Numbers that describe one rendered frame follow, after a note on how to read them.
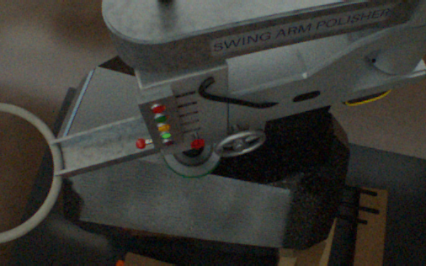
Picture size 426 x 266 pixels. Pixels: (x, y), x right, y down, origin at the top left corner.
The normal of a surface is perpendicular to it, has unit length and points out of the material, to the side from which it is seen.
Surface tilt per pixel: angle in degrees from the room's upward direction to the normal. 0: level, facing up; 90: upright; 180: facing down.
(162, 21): 0
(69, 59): 0
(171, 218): 45
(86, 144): 2
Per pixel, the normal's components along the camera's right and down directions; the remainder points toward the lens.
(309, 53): -0.64, -0.13
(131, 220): -0.17, 0.38
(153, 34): -0.03, -0.37
